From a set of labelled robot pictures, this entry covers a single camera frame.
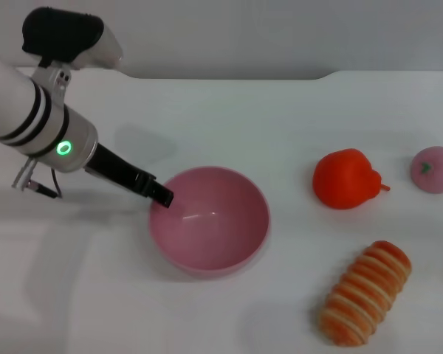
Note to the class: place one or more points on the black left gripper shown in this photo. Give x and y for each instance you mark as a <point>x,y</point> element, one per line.
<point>114,169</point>

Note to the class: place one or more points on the pink peach toy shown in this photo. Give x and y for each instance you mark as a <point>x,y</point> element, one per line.
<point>435,169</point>

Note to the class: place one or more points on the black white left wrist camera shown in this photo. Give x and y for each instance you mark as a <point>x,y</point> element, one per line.
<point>59,33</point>

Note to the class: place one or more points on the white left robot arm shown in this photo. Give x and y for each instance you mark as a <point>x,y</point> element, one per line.
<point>11,103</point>

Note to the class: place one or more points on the orange-red toy pepper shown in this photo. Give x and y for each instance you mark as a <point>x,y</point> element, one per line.
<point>343,178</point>

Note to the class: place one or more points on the orange striped bread roll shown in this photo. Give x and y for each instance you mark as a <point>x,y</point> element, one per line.
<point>365,295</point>

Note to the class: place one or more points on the pink bowl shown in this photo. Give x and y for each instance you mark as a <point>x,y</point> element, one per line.
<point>210,228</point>

